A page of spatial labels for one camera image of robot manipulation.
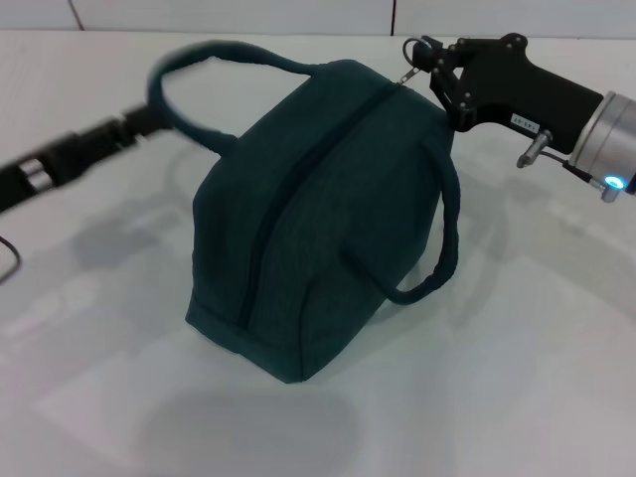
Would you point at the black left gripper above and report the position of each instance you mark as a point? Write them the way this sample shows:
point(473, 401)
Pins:
point(59, 164)

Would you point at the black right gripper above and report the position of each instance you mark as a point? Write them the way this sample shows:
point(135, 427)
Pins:
point(512, 89)

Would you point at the dark teal insulated lunch bag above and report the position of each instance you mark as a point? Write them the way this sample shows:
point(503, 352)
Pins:
point(308, 223)

